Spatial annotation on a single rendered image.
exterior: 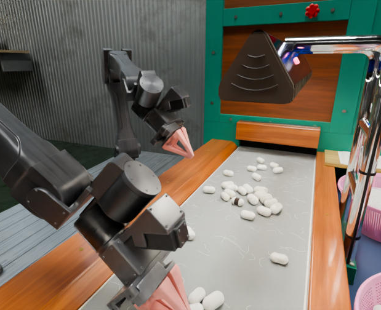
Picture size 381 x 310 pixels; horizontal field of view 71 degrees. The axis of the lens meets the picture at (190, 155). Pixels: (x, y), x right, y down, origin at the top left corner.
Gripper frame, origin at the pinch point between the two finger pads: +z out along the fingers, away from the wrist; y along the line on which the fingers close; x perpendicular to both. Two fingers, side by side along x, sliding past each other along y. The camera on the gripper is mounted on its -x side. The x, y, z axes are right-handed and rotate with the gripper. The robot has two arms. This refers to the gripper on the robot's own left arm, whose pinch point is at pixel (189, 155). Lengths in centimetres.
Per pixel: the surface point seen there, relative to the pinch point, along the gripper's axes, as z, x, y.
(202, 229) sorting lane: 14.4, 2.9, -13.2
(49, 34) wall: -258, 146, 201
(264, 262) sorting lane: 25.1, -6.3, -18.0
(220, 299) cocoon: 21.0, -4.9, -30.3
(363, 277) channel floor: 42.9, -12.9, -6.0
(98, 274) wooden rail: 6.1, 8.3, -33.8
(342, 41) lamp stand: 6.2, -39.0, -8.5
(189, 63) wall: -90, 49, 212
